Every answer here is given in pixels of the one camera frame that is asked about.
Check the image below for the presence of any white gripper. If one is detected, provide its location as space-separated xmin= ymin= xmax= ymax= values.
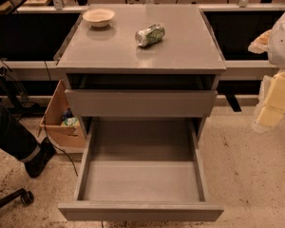
xmin=252 ymin=70 xmax=285 ymax=133

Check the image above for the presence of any grey drawer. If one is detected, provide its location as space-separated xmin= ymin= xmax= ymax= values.
xmin=66 ymin=74 xmax=217 ymax=118
xmin=59 ymin=119 xmax=223 ymax=221

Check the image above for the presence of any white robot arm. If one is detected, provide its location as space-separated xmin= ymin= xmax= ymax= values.
xmin=248 ymin=12 xmax=285 ymax=133

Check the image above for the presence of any grey drawer cabinet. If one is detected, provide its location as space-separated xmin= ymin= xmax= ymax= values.
xmin=58 ymin=5 xmax=226 ymax=133

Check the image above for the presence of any grey top drawer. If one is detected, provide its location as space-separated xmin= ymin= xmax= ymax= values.
xmin=66 ymin=74 xmax=217 ymax=118

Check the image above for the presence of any crushed green soda can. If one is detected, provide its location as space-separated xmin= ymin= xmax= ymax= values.
xmin=135 ymin=24 xmax=165 ymax=48

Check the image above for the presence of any white ceramic bowl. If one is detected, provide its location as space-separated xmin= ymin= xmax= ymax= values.
xmin=83 ymin=9 xmax=115 ymax=28

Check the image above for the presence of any green snack bag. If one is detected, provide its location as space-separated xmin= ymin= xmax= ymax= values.
xmin=61 ymin=117 xmax=80 ymax=126

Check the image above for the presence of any cardboard box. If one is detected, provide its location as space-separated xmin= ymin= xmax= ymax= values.
xmin=40 ymin=80 xmax=86 ymax=149

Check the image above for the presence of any black shoe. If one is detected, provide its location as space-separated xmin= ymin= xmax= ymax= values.
xmin=25 ymin=138 xmax=56 ymax=178

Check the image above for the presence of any black office chair base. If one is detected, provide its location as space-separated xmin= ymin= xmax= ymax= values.
xmin=0 ymin=188 xmax=34 ymax=208

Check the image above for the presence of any person's dark trouser leg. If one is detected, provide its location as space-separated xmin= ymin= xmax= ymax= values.
xmin=0 ymin=104 xmax=41 ymax=163

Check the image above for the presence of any black tripod stand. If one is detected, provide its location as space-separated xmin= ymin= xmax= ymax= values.
xmin=0 ymin=58 xmax=40 ymax=113

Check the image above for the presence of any black floor cable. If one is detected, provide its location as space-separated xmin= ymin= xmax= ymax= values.
xmin=42 ymin=60 xmax=79 ymax=178

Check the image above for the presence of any long metal workbench frame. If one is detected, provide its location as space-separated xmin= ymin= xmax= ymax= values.
xmin=0 ymin=6 xmax=281 ymax=92

